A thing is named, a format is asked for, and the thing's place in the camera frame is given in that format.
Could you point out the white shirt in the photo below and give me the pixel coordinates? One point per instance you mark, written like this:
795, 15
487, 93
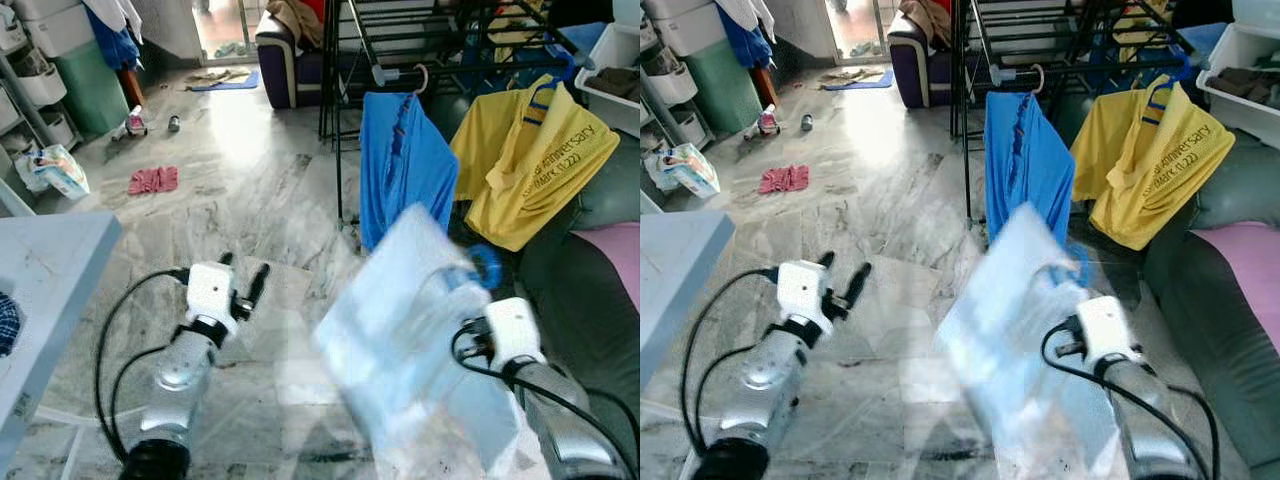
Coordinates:
1020, 330
400, 330

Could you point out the blue plaid shirt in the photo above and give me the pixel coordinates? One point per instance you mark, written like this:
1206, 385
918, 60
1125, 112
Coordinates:
8, 325

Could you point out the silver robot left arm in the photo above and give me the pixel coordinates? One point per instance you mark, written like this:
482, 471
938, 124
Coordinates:
770, 380
185, 380

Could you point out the pink hanger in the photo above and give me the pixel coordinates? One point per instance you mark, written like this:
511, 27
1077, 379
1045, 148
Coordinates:
424, 78
1042, 78

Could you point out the red floor cloth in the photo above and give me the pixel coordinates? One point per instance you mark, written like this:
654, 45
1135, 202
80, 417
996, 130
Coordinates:
785, 178
153, 180

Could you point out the dark green sofa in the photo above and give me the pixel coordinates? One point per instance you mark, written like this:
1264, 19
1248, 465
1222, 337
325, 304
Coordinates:
1220, 350
580, 310

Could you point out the light grey folding table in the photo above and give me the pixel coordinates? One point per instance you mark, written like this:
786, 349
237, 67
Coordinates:
45, 270
680, 270

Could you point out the pink cushion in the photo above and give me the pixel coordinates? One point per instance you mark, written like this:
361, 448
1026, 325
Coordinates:
610, 255
1245, 270

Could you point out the yellow printed t-shirt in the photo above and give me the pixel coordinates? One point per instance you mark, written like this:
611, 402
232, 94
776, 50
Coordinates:
530, 180
1150, 180

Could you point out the tissue pack in plastic bag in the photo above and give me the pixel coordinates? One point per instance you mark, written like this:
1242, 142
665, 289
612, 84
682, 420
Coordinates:
55, 170
685, 168

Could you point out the blue door mat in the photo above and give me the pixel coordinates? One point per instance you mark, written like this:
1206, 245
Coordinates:
240, 84
875, 82

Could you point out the white slanted bar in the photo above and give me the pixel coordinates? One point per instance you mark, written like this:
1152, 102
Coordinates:
648, 202
12, 200

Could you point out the purple armchair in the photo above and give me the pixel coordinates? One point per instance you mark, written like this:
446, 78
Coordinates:
920, 75
285, 75

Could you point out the black metal drying rack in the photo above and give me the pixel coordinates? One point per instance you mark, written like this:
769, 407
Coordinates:
968, 100
340, 100

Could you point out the green laundry bin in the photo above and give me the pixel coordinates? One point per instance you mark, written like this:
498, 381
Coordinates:
92, 90
728, 85

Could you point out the blue towel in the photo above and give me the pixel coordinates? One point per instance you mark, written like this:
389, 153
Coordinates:
748, 42
112, 45

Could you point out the shelf unit with white baskets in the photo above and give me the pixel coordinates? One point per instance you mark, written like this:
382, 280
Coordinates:
40, 85
670, 85

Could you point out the brown garment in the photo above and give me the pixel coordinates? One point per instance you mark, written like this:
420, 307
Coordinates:
925, 20
295, 20

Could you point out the white hanging garment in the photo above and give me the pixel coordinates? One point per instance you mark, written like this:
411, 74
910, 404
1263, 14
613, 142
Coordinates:
110, 12
745, 10

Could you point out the white plastic tub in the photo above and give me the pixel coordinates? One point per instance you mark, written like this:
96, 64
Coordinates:
1235, 115
605, 105

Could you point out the white storage box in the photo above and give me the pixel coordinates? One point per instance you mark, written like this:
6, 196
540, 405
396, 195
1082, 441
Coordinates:
55, 25
690, 22

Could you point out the brown clothes pile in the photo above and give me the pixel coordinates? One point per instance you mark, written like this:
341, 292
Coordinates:
615, 80
1250, 82

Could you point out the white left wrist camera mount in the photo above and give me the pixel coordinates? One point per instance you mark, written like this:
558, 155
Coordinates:
800, 290
210, 290

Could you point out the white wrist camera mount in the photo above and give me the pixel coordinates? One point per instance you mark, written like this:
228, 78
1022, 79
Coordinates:
513, 330
210, 290
1105, 328
800, 290

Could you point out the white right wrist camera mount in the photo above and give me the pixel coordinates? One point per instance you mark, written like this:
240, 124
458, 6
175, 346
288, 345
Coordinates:
513, 330
1105, 328

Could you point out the brown wooden post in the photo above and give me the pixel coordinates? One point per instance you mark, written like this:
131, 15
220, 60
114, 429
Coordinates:
766, 84
131, 86

